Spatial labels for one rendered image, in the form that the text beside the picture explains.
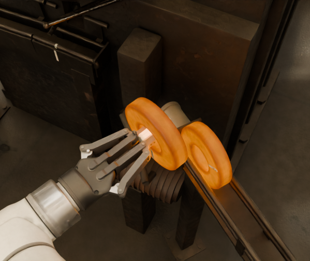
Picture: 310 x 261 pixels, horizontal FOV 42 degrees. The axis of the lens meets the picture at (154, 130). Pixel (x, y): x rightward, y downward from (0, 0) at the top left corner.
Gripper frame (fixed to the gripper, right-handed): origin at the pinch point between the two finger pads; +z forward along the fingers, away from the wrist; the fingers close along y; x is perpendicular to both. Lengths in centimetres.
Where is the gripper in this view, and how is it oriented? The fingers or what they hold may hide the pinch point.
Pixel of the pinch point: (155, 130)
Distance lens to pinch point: 78.0
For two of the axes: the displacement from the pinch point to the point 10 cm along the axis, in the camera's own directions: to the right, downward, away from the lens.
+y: 6.5, 6.5, -3.9
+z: 7.6, -5.8, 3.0
